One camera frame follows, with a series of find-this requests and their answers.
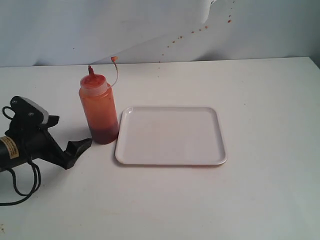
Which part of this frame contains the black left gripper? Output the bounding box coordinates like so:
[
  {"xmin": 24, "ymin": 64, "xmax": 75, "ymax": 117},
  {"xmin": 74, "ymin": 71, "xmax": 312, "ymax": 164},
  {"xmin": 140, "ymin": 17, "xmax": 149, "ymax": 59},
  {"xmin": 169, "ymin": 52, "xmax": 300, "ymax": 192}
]
[{"xmin": 4, "ymin": 115, "xmax": 93, "ymax": 170}]

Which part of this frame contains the red sauce squeeze bottle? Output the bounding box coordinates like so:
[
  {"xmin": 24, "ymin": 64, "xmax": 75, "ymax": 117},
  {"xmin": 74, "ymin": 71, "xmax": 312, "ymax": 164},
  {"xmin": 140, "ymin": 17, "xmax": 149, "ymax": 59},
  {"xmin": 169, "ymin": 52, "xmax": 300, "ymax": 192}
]
[{"xmin": 78, "ymin": 65, "xmax": 120, "ymax": 145}]

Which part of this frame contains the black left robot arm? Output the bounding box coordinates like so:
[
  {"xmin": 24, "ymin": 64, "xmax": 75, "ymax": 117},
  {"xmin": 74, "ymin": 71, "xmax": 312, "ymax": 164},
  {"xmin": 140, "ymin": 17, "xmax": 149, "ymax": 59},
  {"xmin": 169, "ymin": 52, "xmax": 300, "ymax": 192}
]
[{"xmin": 0, "ymin": 115, "xmax": 92, "ymax": 172}]

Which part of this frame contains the white rectangular tray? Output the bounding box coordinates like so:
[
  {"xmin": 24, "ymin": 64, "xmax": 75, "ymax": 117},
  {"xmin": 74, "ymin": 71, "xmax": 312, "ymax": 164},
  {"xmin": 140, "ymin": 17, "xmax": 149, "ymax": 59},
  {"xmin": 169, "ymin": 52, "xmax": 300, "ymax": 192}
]
[{"xmin": 115, "ymin": 106, "xmax": 228, "ymax": 166}]

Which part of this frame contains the white backdrop sheet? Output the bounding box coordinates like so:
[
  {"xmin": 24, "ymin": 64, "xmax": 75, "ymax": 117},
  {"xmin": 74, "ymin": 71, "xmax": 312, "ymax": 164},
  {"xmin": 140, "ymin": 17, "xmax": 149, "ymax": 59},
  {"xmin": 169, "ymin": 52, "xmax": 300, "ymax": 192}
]
[{"xmin": 0, "ymin": 0, "xmax": 320, "ymax": 67}]

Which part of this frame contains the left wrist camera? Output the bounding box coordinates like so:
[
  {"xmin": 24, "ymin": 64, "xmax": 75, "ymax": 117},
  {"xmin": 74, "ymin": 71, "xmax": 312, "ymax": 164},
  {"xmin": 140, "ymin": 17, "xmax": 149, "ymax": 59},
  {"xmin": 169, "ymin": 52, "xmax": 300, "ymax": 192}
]
[{"xmin": 10, "ymin": 96, "xmax": 49, "ymax": 126}]

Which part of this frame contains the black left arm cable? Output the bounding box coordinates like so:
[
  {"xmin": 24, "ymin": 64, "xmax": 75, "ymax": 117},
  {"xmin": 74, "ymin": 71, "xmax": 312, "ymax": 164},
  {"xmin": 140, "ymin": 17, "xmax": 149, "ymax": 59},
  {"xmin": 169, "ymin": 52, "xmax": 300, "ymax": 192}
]
[{"xmin": 0, "ymin": 106, "xmax": 48, "ymax": 207}]

